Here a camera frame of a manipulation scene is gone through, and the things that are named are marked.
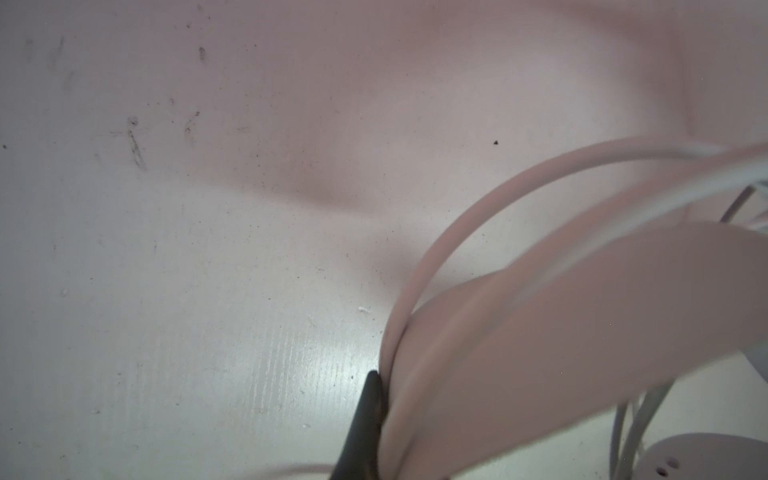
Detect white headphones with grey cable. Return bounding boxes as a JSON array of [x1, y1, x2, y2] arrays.
[[376, 137, 767, 479]]

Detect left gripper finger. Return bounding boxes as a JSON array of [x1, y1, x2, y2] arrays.
[[329, 370, 387, 480]]

